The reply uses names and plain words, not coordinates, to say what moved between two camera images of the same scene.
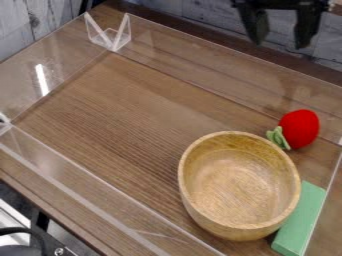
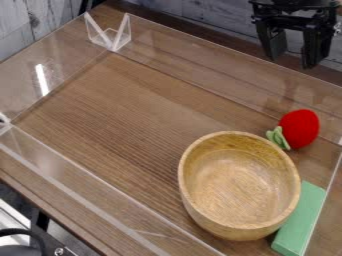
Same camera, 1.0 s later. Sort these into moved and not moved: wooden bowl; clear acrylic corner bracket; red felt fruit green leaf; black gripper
Moved: black gripper
Not moved: clear acrylic corner bracket; wooden bowl; red felt fruit green leaf
